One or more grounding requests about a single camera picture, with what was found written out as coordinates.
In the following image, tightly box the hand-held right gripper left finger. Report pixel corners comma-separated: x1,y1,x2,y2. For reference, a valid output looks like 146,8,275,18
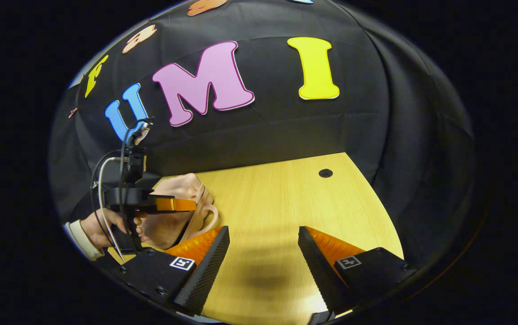
106,227,231,316

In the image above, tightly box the black and white cable bundle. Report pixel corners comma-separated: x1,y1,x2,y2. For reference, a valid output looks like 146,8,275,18
90,118,156,263

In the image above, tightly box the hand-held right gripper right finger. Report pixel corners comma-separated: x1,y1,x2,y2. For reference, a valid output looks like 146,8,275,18
298,226,418,313

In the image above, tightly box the black backdrop cloth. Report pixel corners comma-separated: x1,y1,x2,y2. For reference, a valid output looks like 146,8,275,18
47,0,474,267

